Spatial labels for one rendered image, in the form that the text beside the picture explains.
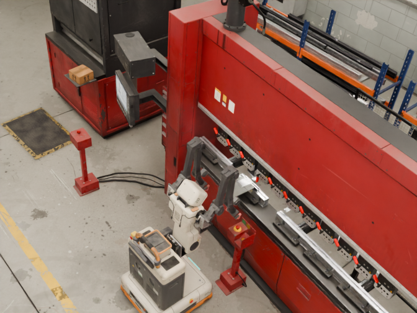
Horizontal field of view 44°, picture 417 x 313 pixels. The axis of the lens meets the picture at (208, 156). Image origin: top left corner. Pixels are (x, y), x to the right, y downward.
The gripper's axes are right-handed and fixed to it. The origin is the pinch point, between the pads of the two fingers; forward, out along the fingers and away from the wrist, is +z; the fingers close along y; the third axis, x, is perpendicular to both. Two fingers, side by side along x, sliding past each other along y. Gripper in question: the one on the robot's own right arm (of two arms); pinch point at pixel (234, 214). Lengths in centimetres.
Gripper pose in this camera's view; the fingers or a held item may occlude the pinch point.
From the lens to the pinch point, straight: 462.9
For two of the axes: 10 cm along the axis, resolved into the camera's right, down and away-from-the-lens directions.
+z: 2.8, 4.9, 8.3
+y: -6.4, -5.4, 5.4
